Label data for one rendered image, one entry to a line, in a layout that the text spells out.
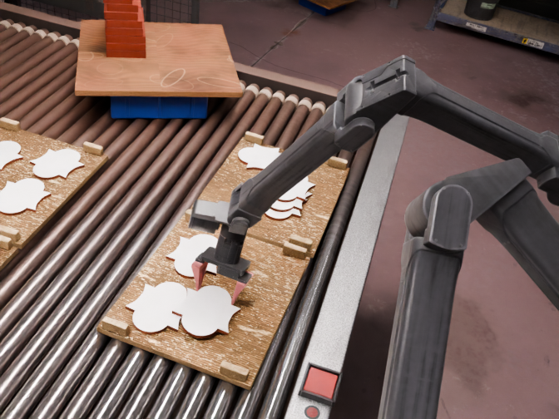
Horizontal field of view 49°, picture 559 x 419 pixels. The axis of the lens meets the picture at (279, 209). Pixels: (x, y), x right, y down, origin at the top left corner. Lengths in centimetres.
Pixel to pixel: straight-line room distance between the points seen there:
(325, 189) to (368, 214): 14
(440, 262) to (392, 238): 246
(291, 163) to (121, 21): 109
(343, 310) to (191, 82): 90
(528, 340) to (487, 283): 34
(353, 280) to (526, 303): 166
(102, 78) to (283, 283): 90
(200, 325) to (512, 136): 72
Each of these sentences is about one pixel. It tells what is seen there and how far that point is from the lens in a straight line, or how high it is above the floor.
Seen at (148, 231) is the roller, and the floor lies 92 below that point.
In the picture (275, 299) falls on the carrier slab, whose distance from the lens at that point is 142.
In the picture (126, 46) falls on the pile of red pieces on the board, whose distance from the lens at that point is 209.
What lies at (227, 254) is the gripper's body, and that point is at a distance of 132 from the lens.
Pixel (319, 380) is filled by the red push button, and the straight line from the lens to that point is 131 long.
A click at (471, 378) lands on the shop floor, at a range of 268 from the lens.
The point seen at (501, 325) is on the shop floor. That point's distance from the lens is 293.
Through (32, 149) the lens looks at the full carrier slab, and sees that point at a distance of 187.
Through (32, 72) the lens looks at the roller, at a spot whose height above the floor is 92.
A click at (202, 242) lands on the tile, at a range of 152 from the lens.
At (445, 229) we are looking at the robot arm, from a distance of 66.
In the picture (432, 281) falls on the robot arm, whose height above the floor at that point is 154.
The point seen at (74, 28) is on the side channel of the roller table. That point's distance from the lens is 253.
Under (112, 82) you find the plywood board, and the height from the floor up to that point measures 104.
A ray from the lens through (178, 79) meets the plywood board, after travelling 199.
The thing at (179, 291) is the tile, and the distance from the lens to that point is 141.
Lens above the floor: 199
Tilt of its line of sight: 39 degrees down
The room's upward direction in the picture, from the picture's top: 9 degrees clockwise
